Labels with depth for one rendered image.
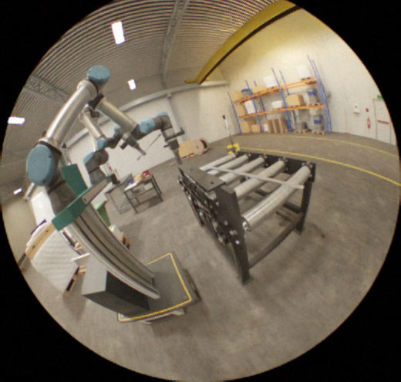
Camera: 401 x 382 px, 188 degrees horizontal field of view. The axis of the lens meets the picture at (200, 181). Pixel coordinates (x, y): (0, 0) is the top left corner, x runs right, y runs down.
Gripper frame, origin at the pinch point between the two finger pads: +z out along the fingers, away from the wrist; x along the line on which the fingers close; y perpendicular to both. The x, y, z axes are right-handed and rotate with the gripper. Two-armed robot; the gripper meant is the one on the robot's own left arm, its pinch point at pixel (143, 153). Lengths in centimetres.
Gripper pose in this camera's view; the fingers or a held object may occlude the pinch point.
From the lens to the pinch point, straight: 92.9
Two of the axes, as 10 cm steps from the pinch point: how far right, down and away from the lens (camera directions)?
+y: 6.7, -7.3, 0.7
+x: -2.7, -1.6, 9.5
